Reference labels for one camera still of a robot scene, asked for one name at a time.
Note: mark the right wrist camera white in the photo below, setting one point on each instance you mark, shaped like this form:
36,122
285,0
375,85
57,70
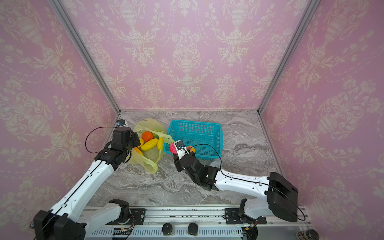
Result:
181,149

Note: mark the black knob right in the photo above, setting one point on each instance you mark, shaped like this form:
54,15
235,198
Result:
193,229

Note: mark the black knob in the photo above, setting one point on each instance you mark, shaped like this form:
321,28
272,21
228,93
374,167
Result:
167,229
193,229

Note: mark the yellow-green plastic bag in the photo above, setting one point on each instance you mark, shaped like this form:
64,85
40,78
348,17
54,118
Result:
149,159

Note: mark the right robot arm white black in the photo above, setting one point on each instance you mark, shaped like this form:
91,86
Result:
272,195

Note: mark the aluminium frame post left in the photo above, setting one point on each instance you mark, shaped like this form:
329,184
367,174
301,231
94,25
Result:
75,36

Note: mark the circuit board with wires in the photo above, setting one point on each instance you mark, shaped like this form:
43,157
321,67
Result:
122,231

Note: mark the yellow toy banana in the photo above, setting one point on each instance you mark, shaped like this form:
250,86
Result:
160,143

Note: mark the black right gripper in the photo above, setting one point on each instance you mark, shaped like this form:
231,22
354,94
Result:
177,162

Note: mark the green toy fruit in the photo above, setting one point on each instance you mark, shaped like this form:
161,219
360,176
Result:
155,135

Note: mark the aluminium frame post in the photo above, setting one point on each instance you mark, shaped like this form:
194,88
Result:
291,48
75,36

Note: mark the pink toy fruit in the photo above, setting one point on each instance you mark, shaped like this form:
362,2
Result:
173,149

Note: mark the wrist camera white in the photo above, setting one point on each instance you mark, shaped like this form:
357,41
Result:
181,149
121,123

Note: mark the teal plastic basket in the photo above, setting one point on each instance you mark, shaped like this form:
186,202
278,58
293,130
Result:
206,138

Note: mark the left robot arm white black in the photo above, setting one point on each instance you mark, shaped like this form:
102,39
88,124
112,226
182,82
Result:
64,220

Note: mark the yellow toy corn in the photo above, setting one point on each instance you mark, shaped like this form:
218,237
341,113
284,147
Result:
149,145

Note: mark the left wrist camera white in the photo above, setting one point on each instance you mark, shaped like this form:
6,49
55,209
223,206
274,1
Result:
121,123

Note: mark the aluminium frame post right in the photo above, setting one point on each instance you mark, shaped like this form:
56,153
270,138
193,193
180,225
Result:
291,48

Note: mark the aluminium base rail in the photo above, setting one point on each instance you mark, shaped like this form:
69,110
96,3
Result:
216,222

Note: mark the orange toy fruit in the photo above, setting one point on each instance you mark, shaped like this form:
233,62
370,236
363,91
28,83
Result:
147,136

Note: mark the dark jar bottom right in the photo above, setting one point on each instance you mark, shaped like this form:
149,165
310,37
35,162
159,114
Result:
309,234

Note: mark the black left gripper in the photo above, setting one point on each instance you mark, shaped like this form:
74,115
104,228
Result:
134,136

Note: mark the black knob left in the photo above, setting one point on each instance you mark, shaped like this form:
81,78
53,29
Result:
167,229

